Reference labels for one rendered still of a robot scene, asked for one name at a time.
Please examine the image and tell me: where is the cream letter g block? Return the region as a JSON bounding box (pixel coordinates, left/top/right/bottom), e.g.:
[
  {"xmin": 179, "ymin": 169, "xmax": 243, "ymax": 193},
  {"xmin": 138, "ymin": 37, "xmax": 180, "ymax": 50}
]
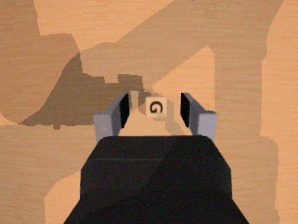
[{"xmin": 146, "ymin": 97, "xmax": 167, "ymax": 118}]

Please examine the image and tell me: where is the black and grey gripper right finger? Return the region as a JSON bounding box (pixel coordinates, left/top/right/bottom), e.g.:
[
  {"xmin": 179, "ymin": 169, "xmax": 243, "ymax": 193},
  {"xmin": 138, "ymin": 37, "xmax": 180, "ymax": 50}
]
[{"xmin": 180, "ymin": 93, "xmax": 217, "ymax": 143}]

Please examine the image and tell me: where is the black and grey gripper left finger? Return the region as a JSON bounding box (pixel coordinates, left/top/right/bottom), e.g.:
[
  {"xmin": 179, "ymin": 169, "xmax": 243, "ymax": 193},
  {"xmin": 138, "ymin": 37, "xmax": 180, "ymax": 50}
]
[{"xmin": 93, "ymin": 93, "xmax": 130, "ymax": 143}]

